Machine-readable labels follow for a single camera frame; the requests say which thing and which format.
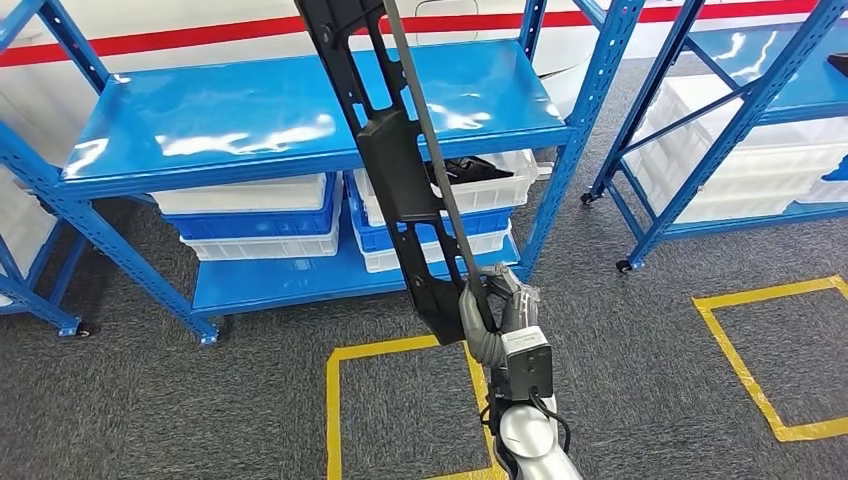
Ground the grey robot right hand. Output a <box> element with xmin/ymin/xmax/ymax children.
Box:
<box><xmin>458</xmin><ymin>263</ymin><xmax>542</xmax><ymax>368</ymax></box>

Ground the long black plastic part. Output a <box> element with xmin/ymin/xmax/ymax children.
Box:
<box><xmin>294</xmin><ymin>0</ymin><xmax>499</xmax><ymax>348</ymax></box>

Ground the blue metal shelf rack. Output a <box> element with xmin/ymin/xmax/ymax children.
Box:
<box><xmin>0</xmin><ymin>0</ymin><xmax>647</xmax><ymax>348</ymax></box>
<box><xmin>0</xmin><ymin>0</ymin><xmax>94</xmax><ymax>340</ymax></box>
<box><xmin>579</xmin><ymin>0</ymin><xmax>848</xmax><ymax>275</ymax></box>

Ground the black parts pile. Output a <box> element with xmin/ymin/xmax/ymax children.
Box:
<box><xmin>426</xmin><ymin>156</ymin><xmax>515</xmax><ymax>187</ymax></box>

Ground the white car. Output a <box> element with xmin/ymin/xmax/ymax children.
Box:
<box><xmin>0</xmin><ymin>0</ymin><xmax>598</xmax><ymax>167</ymax></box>

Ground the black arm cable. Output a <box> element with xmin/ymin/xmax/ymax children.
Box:
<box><xmin>480</xmin><ymin>390</ymin><xmax>573</xmax><ymax>480</ymax></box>

